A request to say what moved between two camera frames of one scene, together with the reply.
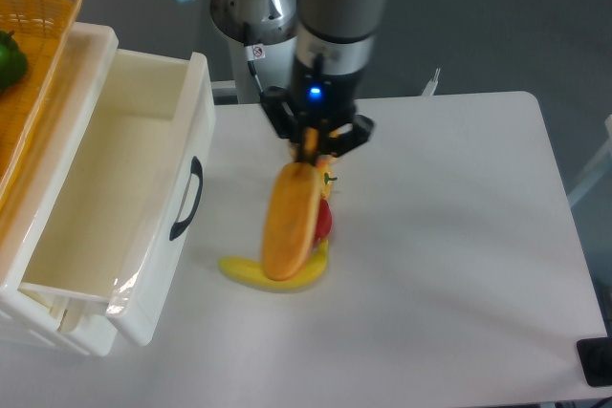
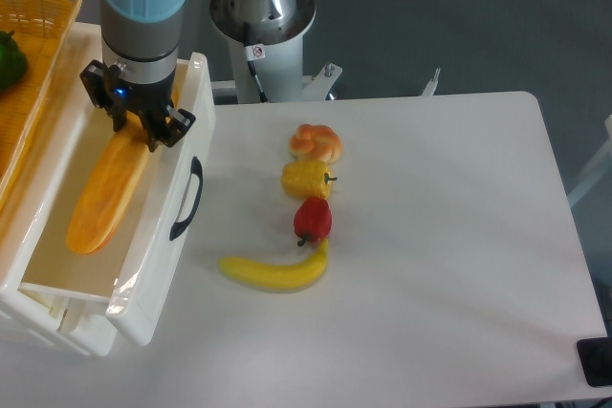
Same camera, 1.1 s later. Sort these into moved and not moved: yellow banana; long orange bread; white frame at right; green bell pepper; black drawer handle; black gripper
Moved: long orange bread; black gripper
Not moved: white frame at right; black drawer handle; yellow banana; green bell pepper
